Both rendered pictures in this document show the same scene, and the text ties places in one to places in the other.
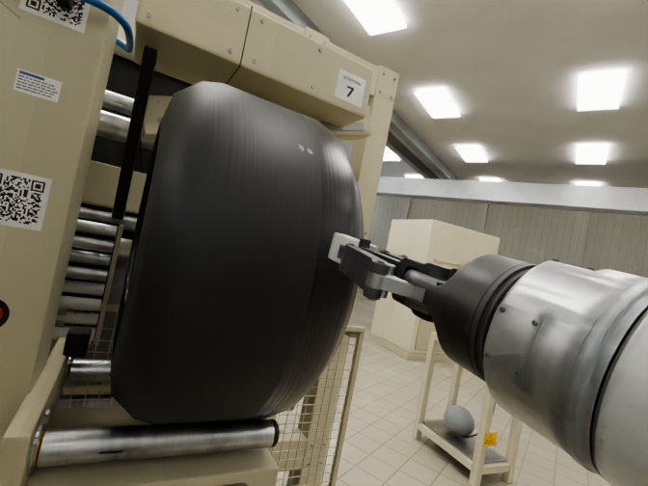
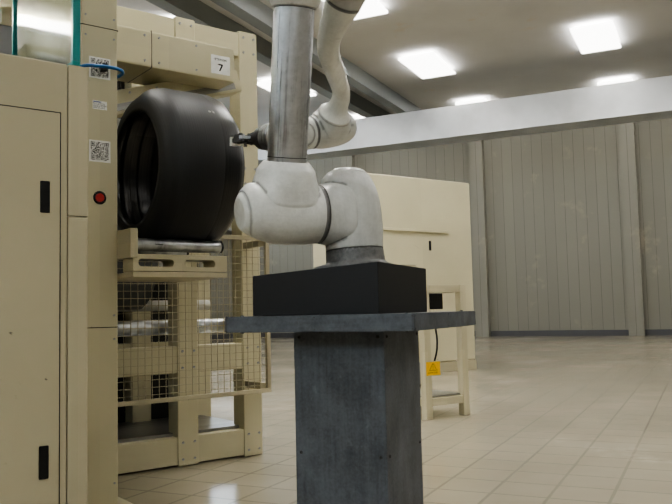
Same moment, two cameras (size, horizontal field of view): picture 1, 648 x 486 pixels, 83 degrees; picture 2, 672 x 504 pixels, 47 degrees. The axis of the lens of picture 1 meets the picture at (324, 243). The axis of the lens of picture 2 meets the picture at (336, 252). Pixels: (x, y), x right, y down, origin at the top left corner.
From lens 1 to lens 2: 227 cm
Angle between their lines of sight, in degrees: 10
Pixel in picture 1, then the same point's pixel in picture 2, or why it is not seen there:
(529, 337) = (261, 134)
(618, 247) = not seen: outside the picture
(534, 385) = (262, 139)
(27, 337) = (113, 206)
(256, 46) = (158, 54)
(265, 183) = (200, 126)
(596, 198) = (620, 101)
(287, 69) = (179, 63)
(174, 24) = not seen: hidden behind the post
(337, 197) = (228, 128)
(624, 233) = not seen: outside the picture
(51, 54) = (101, 91)
